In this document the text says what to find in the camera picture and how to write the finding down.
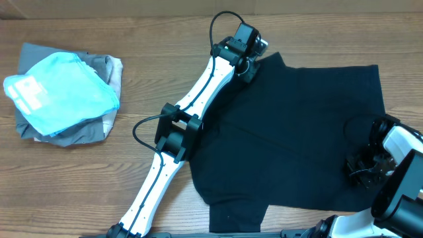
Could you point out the grey folded garment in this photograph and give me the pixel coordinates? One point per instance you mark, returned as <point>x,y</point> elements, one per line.
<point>88,131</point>

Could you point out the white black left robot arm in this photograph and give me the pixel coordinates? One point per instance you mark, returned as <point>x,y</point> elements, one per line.
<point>180,125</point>

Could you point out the black t-shirt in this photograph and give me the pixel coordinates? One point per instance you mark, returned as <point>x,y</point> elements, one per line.
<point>282,140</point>

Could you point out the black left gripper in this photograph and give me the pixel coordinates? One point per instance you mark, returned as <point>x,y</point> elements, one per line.
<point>246,72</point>

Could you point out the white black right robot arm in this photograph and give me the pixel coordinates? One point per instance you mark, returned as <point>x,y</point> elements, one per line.
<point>394,154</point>

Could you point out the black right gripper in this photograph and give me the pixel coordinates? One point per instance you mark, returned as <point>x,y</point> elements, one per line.
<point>357,176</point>

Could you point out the white pink folded garment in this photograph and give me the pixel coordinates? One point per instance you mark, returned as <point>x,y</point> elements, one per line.
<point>115,81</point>

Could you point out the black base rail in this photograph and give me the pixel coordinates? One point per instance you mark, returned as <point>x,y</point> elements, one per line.
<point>285,233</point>

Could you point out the light blue folded shirt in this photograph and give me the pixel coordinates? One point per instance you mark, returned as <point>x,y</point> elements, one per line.
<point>60,91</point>

